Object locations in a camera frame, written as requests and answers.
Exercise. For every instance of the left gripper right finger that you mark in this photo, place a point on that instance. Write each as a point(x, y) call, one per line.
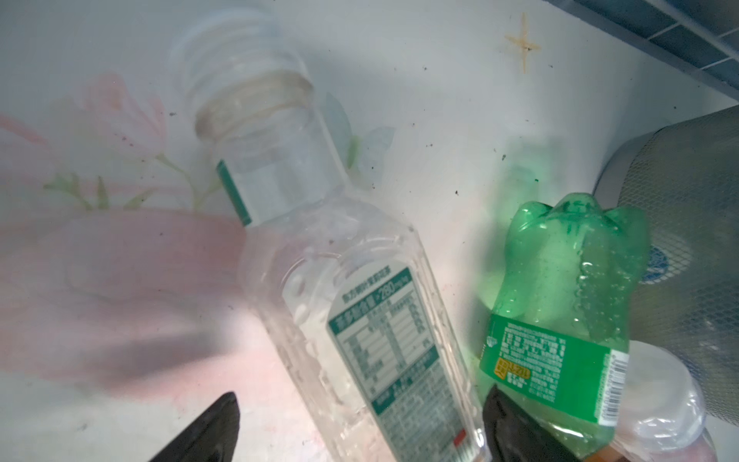
point(514, 436)

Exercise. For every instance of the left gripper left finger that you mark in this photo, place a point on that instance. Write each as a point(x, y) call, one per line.
point(211, 437)

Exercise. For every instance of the green Sprite bottle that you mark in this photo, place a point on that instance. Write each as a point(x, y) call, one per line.
point(558, 339)

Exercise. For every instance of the clear square white-label bottle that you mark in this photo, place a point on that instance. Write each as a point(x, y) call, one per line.
point(344, 288)

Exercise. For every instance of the grey mesh waste bin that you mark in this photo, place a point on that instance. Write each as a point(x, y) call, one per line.
point(684, 177)

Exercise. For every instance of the pink label red cap bottle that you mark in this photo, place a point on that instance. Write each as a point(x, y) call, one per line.
point(663, 413)

